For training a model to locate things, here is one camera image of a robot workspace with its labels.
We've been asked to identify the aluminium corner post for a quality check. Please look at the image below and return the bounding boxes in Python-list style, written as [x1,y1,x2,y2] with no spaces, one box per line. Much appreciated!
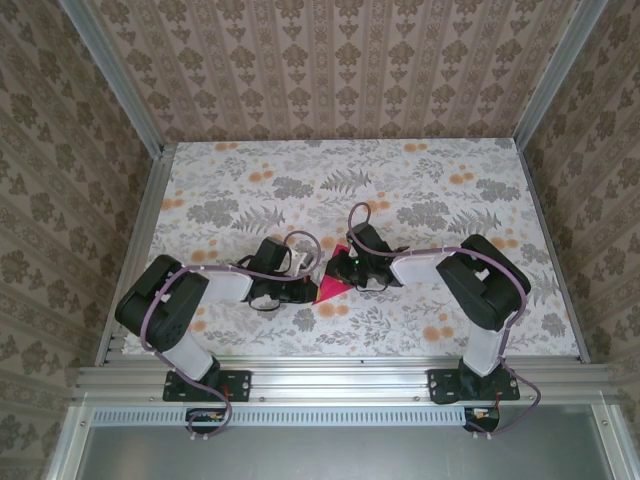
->
[513,0,597,149]
[58,0,167,157]

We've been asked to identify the magenta cloth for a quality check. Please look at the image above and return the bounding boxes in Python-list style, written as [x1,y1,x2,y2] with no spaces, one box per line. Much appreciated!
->
[310,243,352,306]

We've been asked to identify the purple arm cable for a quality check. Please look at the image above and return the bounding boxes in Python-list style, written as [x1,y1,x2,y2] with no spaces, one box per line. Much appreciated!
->
[141,229,324,444]
[347,201,544,441]

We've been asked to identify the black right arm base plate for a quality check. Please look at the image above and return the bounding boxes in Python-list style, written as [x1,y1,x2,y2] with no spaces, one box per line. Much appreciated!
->
[427,367,521,406]

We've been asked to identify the grey slotted cable duct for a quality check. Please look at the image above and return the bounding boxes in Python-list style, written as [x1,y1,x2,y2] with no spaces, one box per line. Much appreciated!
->
[92,405,471,427]

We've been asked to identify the black connector board with wires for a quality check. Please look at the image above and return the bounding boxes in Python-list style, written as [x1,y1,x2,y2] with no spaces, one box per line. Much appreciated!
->
[462,407,502,434]
[184,407,232,435]

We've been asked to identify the aluminium side rail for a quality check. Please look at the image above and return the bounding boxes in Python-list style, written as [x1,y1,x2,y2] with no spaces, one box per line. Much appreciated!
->
[513,139,592,365]
[95,143,177,369]

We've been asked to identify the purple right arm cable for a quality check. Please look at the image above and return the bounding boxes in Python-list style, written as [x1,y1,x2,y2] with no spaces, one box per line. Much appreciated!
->
[347,201,544,441]

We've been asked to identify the floral table cover sheet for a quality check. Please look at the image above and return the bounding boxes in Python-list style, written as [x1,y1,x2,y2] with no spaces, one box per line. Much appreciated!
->
[121,139,585,359]

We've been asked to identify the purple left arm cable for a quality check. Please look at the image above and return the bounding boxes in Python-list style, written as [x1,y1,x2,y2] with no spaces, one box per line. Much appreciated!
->
[141,229,324,444]

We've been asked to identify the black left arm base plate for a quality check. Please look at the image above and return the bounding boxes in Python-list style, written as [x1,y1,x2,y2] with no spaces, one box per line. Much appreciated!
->
[164,368,253,404]

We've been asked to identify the grey metal panel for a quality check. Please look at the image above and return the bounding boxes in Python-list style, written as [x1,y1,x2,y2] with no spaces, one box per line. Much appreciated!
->
[47,403,629,480]

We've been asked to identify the aluminium frame cross rail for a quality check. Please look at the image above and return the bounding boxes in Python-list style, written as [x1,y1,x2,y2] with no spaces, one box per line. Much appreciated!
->
[72,355,620,405]

